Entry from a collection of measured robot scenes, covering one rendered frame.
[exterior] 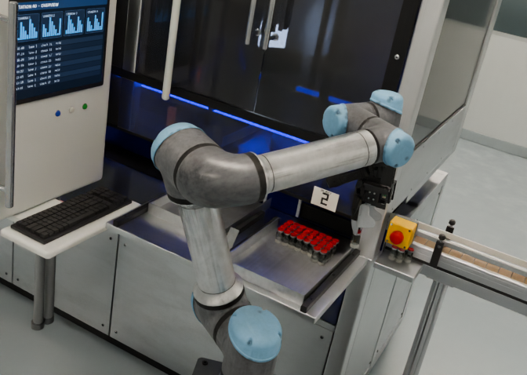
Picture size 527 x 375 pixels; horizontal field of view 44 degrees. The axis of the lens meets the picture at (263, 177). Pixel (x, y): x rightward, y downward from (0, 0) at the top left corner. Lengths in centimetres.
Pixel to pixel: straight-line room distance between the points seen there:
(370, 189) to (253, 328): 43
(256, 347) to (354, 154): 45
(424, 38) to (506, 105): 474
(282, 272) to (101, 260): 101
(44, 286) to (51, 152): 63
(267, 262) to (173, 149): 75
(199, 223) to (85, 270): 147
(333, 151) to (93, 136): 122
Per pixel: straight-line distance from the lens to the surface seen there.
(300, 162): 124
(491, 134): 664
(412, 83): 187
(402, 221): 201
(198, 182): 118
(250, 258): 192
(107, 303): 277
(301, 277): 189
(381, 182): 158
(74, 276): 284
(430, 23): 184
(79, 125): 226
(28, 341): 297
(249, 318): 144
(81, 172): 235
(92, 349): 292
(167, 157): 126
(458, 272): 212
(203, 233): 136
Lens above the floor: 185
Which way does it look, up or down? 23 degrees down
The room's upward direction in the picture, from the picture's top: 11 degrees clockwise
